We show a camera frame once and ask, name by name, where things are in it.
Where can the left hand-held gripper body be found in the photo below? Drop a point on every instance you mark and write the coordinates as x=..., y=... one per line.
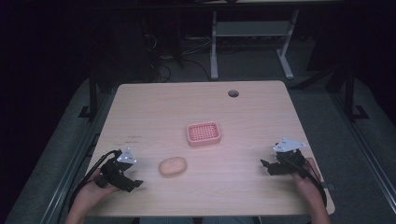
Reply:
x=113, y=174

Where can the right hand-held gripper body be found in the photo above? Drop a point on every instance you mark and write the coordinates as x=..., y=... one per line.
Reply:
x=289, y=160

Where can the tan bread roll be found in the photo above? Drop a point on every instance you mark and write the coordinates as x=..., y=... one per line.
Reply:
x=172, y=166

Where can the pink soap dish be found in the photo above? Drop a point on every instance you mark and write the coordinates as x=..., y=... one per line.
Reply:
x=204, y=133

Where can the person's left hand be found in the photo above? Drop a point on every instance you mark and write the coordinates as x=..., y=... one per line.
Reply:
x=90, y=191

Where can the person's right hand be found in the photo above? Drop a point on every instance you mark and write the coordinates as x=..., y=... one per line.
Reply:
x=309, y=183

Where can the black metal stand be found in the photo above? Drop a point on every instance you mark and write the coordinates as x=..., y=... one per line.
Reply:
x=92, y=90
x=350, y=93

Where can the white metal desk frame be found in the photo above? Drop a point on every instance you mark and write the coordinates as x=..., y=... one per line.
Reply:
x=252, y=28

